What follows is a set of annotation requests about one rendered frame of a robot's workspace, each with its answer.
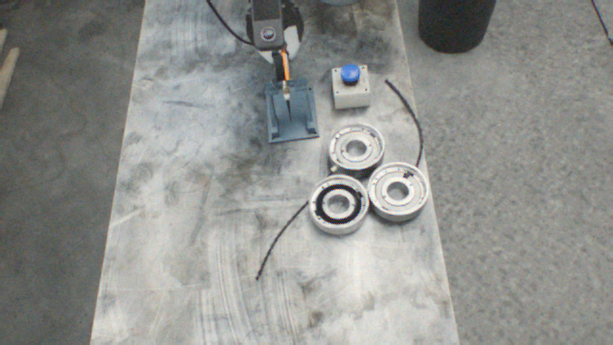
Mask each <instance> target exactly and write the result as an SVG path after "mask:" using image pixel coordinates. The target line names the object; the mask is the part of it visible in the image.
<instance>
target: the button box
mask: <svg viewBox="0 0 613 345"><path fill-rule="evenodd" d="M358 68H359V69H360V77H359V79H358V80H355V81H345V80H342V78H341V76H340V71H341V69H342V68H338V69H332V76H333V88H334V99H335V109H341V108H352V107H361V106H370V88H369V82H368V74H367V66H358Z"/></svg>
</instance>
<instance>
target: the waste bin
mask: <svg viewBox="0 0 613 345"><path fill-rule="evenodd" d="M496 2H497V0H419V34H420V38H421V39H422V41H423V42H424V43H425V44H426V45H428V46H429V47H431V48H433V49H435V50H437V51H440V52H444V53H459V54H462V53H463V52H466V51H469V50H471V49H473V48H475V47H476V46H478V45H479V44H480V43H481V42H482V40H483V39H484V37H485V34H486V31H487V28H488V24H489V21H490V19H491V16H492V13H493V10H494V7H495V5H496Z"/></svg>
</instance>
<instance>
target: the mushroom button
mask: <svg viewBox="0 0 613 345"><path fill-rule="evenodd" d="M340 76H341V78H342V80H344V81H356V80H358V79H359V77H360V69H359V68H358V67H357V66H356V65H353V64H348V65H346V66H344V67H343V68H342V69H341V71H340Z"/></svg>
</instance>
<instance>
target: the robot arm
mask: <svg viewBox="0 0 613 345"><path fill-rule="evenodd" d="M321 1H322V2H324V3H327V4H330V5H333V6H348V5H353V4H356V3H358V2H361V1H362V0H321ZM247 10H248V12H251V14H245V15H244V18H245V32H246V35H248V37H249V38H250V40H251V41H252V43H253V44H254V46H255V47H256V48H257V49H258V50H259V52H260V53H261V54H262V56H263V57H264V58H265V59H266V60H267V61H269V62H270V63H271V64H274V60H273V57H274V53H273V52H272V51H275V50H281V49H282V48H283V47H284V41H285V44H286V50H287V54H288V60H289V61H293V59H294V58H295V57H296V54H297V52H298V50H299V46H300V42H301V40H302V36H303V32H304V20H303V16H302V14H301V13H300V11H299V7H297V8H294V0H249V5H248V6H247Z"/></svg>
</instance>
